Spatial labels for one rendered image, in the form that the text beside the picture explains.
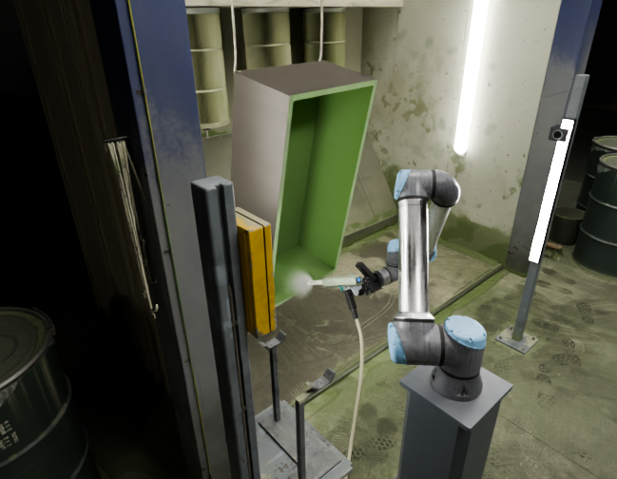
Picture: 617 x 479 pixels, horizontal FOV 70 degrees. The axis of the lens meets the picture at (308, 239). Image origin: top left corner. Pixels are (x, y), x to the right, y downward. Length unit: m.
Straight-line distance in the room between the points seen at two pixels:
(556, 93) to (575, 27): 0.41
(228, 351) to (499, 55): 3.15
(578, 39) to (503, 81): 0.53
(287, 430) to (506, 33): 3.07
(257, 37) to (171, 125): 2.11
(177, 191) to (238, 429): 0.67
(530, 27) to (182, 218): 2.86
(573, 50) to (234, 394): 3.05
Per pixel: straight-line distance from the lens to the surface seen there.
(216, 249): 0.85
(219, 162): 3.51
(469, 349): 1.68
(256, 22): 3.34
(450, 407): 1.78
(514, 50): 3.67
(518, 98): 3.67
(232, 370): 1.02
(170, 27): 1.29
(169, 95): 1.29
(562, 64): 3.55
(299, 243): 2.98
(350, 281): 2.07
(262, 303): 0.93
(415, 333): 1.65
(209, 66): 3.07
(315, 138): 2.62
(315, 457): 1.39
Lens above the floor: 1.91
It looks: 27 degrees down
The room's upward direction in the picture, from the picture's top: 1 degrees counter-clockwise
